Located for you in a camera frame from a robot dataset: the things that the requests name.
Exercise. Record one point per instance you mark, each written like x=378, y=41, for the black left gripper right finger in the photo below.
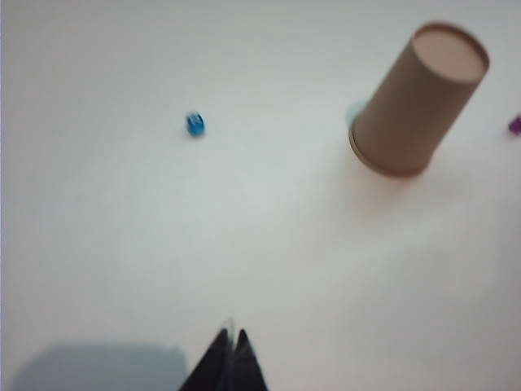
x=248, y=366

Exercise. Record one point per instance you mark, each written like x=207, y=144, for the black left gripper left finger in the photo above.
x=211, y=366

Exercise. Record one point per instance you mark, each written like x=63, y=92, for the blue die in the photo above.
x=195, y=124

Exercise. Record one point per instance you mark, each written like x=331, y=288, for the brown paper cup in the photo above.
x=411, y=102

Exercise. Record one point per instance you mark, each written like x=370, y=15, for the purple die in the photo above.
x=515, y=125

